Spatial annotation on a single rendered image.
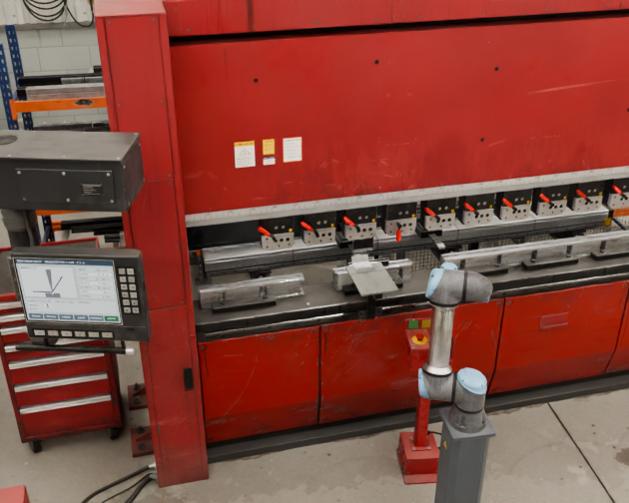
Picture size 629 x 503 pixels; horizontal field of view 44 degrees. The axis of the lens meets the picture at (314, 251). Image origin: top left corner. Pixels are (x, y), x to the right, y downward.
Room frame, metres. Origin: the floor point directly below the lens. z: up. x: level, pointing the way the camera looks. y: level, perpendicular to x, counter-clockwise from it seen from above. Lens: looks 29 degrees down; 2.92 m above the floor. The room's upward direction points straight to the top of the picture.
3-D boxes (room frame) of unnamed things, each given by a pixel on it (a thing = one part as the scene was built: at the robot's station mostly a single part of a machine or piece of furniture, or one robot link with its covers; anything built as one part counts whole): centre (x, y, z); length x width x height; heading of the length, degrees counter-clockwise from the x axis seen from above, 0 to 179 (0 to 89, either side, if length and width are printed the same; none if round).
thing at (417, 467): (2.93, -0.54, 0.06); 0.25 x 0.20 x 0.12; 5
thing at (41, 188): (2.46, 0.87, 1.53); 0.51 x 0.25 x 0.85; 87
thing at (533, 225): (3.68, -0.55, 0.93); 2.30 x 0.14 x 0.10; 104
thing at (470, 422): (2.40, -0.62, 0.82); 0.15 x 0.15 x 0.10
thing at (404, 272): (3.30, -0.29, 0.92); 0.39 x 0.06 x 0.10; 104
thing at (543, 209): (3.53, -1.18, 1.24); 0.15 x 0.09 x 0.17; 104
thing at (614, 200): (3.63, -1.57, 1.24); 0.15 x 0.09 x 0.17; 104
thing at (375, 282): (3.15, -0.27, 1.00); 0.26 x 0.18 x 0.01; 14
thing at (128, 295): (2.37, 0.82, 1.42); 0.45 x 0.12 x 0.36; 87
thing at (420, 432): (2.96, -0.54, 0.39); 0.05 x 0.05 x 0.54; 5
